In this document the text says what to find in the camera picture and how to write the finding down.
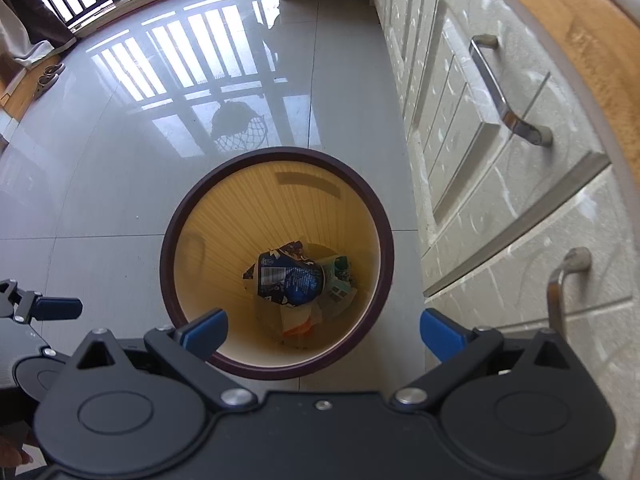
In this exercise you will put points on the yellow plastic waste bin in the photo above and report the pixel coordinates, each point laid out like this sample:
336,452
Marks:
225,220

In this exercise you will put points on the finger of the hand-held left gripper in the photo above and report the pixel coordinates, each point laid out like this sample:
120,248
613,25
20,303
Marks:
57,308

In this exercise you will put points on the clear bag with orange label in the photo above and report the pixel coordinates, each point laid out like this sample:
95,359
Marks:
297,322

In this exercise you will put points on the blue snack packet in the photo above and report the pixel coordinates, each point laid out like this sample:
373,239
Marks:
290,280

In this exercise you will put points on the white drawer cabinet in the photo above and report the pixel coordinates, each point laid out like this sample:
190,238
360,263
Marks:
475,200

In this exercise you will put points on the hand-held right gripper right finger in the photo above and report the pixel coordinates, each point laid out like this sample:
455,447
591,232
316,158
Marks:
442,335

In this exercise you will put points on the grey shoe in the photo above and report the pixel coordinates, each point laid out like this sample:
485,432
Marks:
45,86
54,70

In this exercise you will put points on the person's left hand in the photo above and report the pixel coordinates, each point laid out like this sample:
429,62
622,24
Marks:
12,452

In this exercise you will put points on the teal and white packet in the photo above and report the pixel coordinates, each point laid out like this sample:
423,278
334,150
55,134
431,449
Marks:
340,287

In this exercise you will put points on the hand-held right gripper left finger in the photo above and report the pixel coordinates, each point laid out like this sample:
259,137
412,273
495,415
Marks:
205,332

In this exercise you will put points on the white curtain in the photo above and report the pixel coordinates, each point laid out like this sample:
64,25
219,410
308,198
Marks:
20,45

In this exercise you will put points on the dark brown curtain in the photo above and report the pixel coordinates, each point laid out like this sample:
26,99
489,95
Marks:
45,20

